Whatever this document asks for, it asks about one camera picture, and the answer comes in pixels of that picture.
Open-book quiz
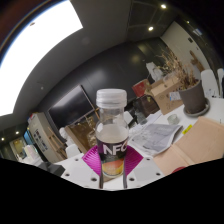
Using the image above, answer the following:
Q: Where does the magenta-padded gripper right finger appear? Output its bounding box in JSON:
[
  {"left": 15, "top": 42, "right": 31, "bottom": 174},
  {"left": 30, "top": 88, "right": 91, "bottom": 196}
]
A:
[{"left": 122, "top": 145, "right": 165, "bottom": 189}]

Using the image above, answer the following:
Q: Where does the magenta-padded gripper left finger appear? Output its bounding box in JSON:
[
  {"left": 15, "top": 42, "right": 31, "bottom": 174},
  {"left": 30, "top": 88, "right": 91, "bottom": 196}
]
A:
[{"left": 61, "top": 144, "right": 103, "bottom": 190}]

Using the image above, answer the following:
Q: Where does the clear white-capped drink bottle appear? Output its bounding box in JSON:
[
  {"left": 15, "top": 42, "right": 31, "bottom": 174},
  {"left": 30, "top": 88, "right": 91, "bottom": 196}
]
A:
[{"left": 94, "top": 88, "right": 130, "bottom": 178}]

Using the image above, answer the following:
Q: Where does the white chair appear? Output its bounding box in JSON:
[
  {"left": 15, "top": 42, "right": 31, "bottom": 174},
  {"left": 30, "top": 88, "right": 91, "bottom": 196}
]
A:
[
  {"left": 199, "top": 68, "right": 221, "bottom": 99},
  {"left": 65, "top": 143, "right": 83, "bottom": 159}
]

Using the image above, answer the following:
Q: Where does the black case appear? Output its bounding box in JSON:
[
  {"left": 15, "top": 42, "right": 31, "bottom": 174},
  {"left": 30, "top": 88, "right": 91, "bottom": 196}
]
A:
[{"left": 46, "top": 162, "right": 66, "bottom": 177}]

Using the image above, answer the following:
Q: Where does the newspaper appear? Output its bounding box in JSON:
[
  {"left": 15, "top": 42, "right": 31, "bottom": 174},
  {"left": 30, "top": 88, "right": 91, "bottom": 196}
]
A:
[{"left": 128, "top": 123, "right": 184, "bottom": 157}]

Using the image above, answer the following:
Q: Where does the white shelf cabinet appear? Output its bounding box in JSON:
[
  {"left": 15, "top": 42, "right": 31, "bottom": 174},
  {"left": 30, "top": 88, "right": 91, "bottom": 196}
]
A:
[{"left": 27, "top": 112, "right": 63, "bottom": 164}]

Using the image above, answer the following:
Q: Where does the small glass cup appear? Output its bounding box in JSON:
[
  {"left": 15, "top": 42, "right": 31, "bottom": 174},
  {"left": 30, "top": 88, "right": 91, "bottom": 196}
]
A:
[{"left": 167, "top": 113, "right": 180, "bottom": 126}]

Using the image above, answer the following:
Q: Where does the small yellow tag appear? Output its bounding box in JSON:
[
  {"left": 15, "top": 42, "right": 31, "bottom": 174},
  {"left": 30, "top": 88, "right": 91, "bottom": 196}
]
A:
[{"left": 181, "top": 124, "right": 194, "bottom": 135}]

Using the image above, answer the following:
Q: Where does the brown cardboard box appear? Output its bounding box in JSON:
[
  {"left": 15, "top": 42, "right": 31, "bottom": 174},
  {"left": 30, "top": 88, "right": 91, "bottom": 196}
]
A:
[{"left": 148, "top": 78, "right": 184, "bottom": 116}]

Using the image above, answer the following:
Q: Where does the red box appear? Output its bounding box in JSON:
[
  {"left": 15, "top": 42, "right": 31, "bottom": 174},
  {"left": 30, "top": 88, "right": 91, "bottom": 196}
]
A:
[{"left": 132, "top": 78, "right": 152, "bottom": 98}]

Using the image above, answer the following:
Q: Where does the grey plant saucer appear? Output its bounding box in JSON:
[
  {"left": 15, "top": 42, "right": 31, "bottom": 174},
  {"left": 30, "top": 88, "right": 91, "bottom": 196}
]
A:
[{"left": 182, "top": 98, "right": 211, "bottom": 118}]

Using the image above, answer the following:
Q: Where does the grey pot with dried plant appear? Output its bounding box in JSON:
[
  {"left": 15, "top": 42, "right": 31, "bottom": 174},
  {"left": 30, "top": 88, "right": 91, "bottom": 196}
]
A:
[{"left": 156, "top": 49, "right": 208, "bottom": 114}]

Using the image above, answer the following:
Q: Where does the wooden figure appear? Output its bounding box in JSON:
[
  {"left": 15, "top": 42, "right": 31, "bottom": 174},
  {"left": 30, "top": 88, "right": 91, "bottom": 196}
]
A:
[{"left": 189, "top": 49, "right": 205, "bottom": 73}]

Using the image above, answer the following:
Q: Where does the black wall screen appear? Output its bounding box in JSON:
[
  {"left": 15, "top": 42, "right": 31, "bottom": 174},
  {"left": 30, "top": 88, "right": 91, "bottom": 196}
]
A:
[{"left": 48, "top": 84, "right": 96, "bottom": 130}]

